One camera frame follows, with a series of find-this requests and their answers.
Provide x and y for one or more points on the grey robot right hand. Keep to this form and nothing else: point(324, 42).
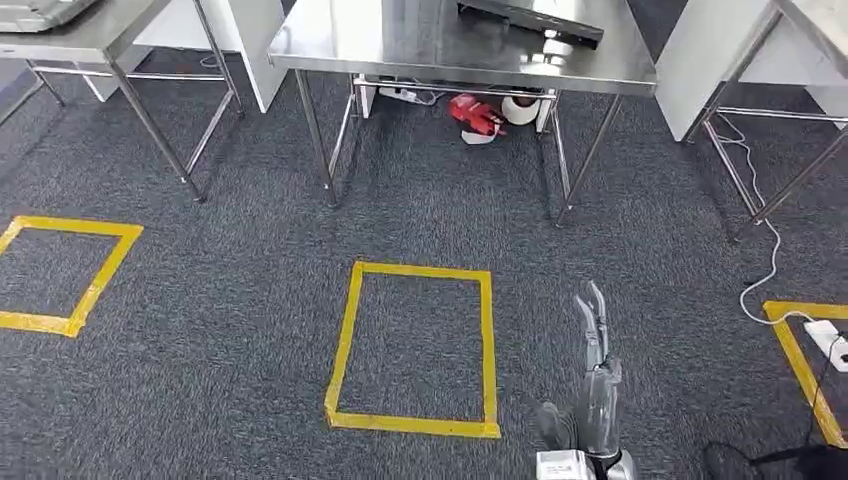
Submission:
point(596, 411)

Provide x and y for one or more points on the black tray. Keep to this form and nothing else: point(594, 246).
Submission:
point(530, 20)

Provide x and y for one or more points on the yellow floor tape square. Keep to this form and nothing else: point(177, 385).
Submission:
point(424, 270)
point(800, 368)
point(66, 225)

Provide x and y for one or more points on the white power strip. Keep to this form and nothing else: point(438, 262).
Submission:
point(825, 338)
point(397, 94)

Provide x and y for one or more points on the white paper strip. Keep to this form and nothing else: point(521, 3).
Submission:
point(477, 138)

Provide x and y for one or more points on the white panel foot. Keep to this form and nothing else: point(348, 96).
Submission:
point(544, 112)
point(366, 102)

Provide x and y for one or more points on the white tape roll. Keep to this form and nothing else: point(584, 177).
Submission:
point(523, 112)

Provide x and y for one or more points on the red tape dispenser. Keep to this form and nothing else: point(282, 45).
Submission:
point(470, 109)

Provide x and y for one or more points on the white panel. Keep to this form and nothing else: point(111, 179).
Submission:
point(258, 40)
point(696, 60)

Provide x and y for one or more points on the steel bench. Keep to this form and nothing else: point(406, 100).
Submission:
point(411, 53)
point(821, 26)
point(119, 26)

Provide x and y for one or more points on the grey metal tray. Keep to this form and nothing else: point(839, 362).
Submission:
point(40, 13)

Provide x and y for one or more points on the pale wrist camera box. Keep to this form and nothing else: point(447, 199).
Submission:
point(563, 467)

